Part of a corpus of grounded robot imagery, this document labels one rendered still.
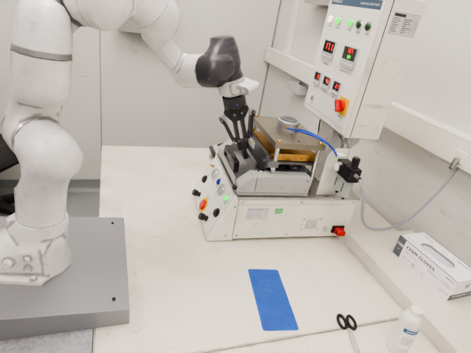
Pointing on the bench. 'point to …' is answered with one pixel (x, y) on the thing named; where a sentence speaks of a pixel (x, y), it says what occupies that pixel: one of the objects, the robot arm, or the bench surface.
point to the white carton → (435, 265)
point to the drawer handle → (232, 157)
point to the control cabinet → (359, 73)
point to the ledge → (415, 291)
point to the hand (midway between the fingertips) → (243, 148)
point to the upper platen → (293, 157)
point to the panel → (207, 189)
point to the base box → (282, 218)
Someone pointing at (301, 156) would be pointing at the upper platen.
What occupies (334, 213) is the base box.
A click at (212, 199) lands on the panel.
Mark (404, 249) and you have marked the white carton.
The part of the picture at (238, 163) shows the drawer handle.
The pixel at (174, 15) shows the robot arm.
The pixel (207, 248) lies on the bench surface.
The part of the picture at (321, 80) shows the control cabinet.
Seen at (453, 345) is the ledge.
